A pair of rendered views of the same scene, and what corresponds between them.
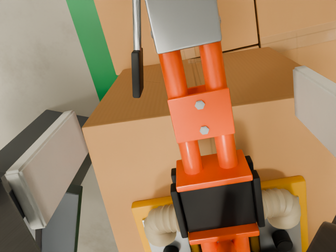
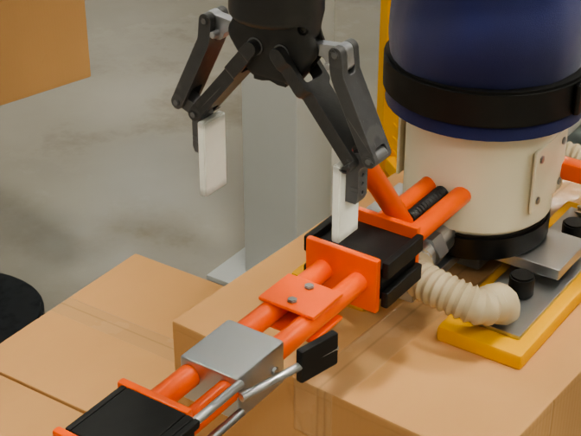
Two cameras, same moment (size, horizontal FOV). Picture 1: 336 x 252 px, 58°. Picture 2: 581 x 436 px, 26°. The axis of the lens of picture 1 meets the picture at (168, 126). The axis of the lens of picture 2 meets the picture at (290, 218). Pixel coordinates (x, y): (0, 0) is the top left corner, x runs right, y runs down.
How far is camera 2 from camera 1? 95 cm
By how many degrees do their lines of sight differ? 48
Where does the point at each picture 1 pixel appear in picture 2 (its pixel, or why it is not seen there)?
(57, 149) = (337, 198)
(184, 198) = (385, 259)
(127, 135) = (438, 425)
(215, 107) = (282, 292)
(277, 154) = not seen: hidden behind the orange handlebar
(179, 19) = (241, 344)
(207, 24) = (226, 330)
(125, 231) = (569, 350)
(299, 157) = not seen: hidden behind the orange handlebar
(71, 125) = (335, 226)
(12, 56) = not seen: outside the picture
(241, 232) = (364, 212)
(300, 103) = (219, 178)
